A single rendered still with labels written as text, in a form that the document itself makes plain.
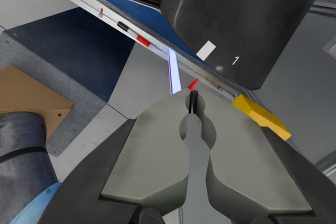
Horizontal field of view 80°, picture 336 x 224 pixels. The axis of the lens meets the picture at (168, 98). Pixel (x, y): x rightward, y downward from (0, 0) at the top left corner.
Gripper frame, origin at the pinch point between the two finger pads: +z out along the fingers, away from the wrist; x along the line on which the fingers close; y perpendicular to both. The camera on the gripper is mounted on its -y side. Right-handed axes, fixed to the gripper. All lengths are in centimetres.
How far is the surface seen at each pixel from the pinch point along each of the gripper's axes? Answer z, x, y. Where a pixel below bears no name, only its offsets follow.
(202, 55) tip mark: 23.0, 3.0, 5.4
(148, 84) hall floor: 136, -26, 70
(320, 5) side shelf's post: 96, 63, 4
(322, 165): 46, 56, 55
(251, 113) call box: 33.2, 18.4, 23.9
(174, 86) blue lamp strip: 26.8, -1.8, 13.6
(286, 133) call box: 34, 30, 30
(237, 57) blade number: 21.8, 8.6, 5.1
